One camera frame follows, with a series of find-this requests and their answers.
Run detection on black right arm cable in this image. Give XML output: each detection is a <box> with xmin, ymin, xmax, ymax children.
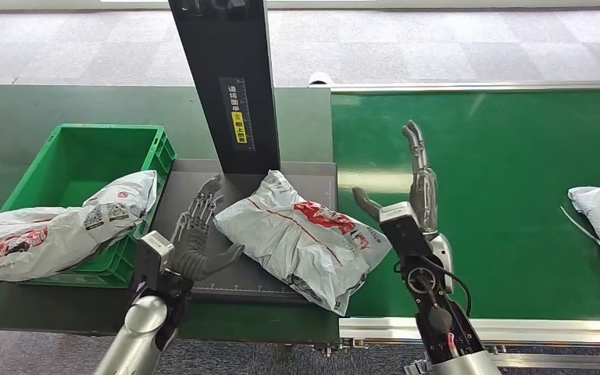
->
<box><xmin>393</xmin><ymin>255</ymin><xmax>473</xmax><ymax>318</ymax></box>

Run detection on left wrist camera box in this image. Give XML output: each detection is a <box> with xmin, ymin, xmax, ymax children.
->
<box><xmin>132</xmin><ymin>230</ymin><xmax>176</xmax><ymax>292</ymax></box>

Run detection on yellow and black column label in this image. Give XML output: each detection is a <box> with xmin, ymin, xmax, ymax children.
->
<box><xmin>218</xmin><ymin>76</ymin><xmax>256</xmax><ymax>152</ymax></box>

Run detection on aluminium conveyor frame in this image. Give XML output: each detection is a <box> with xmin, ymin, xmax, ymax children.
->
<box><xmin>307</xmin><ymin>77</ymin><xmax>600</xmax><ymax>375</ymax></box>

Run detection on black scanner platform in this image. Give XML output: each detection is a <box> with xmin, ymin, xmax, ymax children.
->
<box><xmin>149</xmin><ymin>158</ymin><xmax>341</xmax><ymax>306</ymax></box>

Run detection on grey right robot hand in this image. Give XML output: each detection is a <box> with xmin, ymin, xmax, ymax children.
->
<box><xmin>352</xmin><ymin>120</ymin><xmax>455</xmax><ymax>294</ymax></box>

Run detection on green conveyor belt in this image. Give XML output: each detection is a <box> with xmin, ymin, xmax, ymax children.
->
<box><xmin>330</xmin><ymin>87</ymin><xmax>600</xmax><ymax>321</ymax></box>

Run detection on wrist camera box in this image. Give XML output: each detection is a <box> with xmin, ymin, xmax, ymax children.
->
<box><xmin>378</xmin><ymin>201</ymin><xmax>421</xmax><ymax>261</ymax></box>
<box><xmin>132</xmin><ymin>230</ymin><xmax>176</xmax><ymax>292</ymax></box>

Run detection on grey mailer bag, QR labels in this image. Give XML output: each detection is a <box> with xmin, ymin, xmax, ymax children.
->
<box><xmin>0</xmin><ymin>170</ymin><xmax>159</xmax><ymax>284</ymax></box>

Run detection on green plastic crate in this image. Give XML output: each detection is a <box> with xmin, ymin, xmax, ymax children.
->
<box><xmin>0</xmin><ymin>122</ymin><xmax>177</xmax><ymax>289</ymax></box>

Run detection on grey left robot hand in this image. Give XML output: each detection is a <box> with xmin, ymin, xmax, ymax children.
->
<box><xmin>169</xmin><ymin>174</ymin><xmax>245</xmax><ymax>284</ymax></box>

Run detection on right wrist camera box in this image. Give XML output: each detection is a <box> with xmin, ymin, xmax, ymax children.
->
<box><xmin>378</xmin><ymin>201</ymin><xmax>421</xmax><ymax>261</ymax></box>

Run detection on black scanner column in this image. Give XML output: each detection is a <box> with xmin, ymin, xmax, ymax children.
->
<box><xmin>167</xmin><ymin>0</ymin><xmax>282</xmax><ymax>176</ymax></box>

